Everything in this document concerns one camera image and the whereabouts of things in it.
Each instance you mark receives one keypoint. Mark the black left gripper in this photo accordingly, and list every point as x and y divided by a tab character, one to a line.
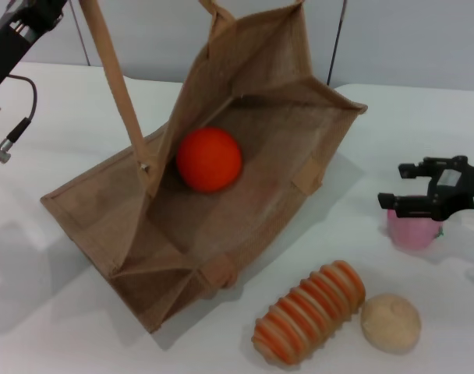
11	43

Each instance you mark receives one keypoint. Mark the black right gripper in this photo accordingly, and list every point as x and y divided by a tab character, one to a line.
455	187

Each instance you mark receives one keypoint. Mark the pink peach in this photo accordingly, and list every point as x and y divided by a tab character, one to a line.
412	233

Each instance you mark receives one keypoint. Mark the brown jute handbag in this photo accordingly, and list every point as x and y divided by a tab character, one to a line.
268	156

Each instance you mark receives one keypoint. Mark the orange fruit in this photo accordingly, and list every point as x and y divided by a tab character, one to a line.
209	159

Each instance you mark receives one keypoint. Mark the beige round bun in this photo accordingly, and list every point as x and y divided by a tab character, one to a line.
391	323

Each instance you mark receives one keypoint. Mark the orange striped bread roll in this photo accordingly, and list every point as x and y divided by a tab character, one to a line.
311	311

